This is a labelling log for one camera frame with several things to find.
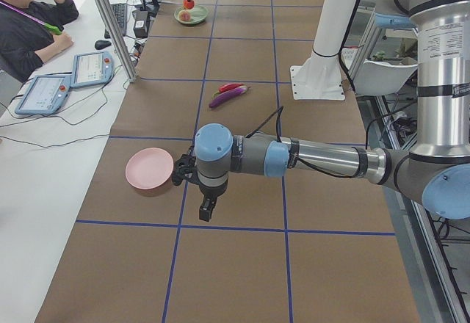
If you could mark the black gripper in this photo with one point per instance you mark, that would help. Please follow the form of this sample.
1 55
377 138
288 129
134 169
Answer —
210 191

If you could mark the red round fruit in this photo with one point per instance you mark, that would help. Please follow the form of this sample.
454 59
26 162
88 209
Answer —
188 5

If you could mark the peach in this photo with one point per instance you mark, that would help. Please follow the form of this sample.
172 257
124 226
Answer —
185 16

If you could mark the red chili pepper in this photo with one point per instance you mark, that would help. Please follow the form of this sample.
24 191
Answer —
226 87

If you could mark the purple eggplant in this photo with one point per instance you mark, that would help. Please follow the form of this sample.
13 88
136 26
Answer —
226 96

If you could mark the light green plate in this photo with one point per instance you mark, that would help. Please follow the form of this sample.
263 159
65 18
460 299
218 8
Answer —
199 14

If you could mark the black power adapter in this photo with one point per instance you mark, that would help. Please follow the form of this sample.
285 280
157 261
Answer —
141 24

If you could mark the pink plate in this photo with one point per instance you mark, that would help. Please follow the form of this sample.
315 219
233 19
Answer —
149 168

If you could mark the black keyboard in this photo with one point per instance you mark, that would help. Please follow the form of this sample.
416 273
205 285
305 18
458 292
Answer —
119 11

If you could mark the black computer mouse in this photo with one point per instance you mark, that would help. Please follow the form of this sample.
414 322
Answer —
102 44

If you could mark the far teach pendant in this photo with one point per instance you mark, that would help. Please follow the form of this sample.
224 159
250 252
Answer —
91 69

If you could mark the teach pendant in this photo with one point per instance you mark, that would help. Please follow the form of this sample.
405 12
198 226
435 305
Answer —
91 69
45 95

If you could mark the seated person in black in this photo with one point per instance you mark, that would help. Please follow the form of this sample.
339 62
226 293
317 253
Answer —
32 33

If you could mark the near teach pendant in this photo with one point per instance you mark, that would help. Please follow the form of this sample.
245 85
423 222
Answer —
45 95

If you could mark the white chair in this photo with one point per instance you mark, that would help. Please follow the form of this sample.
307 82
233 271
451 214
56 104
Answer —
382 78

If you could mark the aluminium frame post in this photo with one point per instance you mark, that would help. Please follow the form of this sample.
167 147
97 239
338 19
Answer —
107 15

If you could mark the white camera stand base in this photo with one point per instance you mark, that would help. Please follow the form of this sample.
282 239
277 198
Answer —
319 77

